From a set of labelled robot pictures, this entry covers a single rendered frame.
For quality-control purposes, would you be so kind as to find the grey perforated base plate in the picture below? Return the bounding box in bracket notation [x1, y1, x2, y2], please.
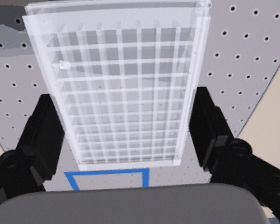
[0, 0, 280, 191]

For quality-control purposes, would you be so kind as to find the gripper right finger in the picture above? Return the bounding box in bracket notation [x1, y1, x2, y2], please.
[189, 86, 280, 222]

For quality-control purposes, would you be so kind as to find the white well plate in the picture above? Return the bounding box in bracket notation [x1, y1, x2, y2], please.
[22, 0, 211, 171]

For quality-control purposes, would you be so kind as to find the blue tape outline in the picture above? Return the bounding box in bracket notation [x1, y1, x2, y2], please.
[64, 168, 149, 190]

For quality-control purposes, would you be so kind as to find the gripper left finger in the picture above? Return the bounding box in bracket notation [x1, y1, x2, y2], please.
[0, 94, 65, 204]

